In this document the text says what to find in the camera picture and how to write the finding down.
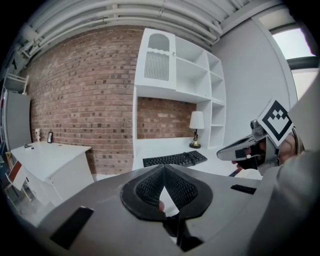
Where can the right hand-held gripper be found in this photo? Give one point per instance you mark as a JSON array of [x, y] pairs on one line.
[[276, 122]]

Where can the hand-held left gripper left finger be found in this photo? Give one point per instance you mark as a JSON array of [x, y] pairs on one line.
[[105, 200]]

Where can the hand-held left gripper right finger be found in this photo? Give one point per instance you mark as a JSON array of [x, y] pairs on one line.
[[225, 200]]

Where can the white drawer cabinet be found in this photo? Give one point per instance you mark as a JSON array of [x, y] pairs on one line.
[[55, 165]]

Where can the person's right forearm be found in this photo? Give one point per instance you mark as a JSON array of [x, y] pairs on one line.
[[291, 142]]

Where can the person's left hand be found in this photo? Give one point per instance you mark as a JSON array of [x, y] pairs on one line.
[[161, 206]]

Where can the white shade table lamp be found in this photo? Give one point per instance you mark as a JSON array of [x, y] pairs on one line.
[[196, 120]]

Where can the black keyboard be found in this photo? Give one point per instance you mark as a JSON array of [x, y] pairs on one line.
[[175, 158]]

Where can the person's grey clothing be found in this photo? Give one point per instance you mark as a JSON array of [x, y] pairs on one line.
[[287, 207]]

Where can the white desk with shelf hutch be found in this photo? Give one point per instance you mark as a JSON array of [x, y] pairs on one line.
[[190, 75]]

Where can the brown and white board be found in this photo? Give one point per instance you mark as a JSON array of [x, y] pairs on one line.
[[16, 173]]

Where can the small white figurine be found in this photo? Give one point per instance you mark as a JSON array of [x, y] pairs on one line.
[[37, 135]]

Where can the small dark metal object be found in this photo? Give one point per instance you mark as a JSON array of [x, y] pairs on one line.
[[26, 145]]

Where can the grey metal locker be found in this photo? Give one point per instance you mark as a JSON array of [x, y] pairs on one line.
[[17, 120]]

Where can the white slatted cabinet door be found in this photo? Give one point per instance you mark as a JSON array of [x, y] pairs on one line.
[[157, 58]]

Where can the window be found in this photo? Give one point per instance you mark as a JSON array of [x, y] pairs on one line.
[[292, 45]]

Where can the white chair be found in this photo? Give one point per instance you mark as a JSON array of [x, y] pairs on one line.
[[16, 82]]

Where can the white ceiling pipes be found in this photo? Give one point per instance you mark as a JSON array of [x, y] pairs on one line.
[[125, 17]]

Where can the small black picture frame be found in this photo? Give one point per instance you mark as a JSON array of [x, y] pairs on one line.
[[50, 137]]

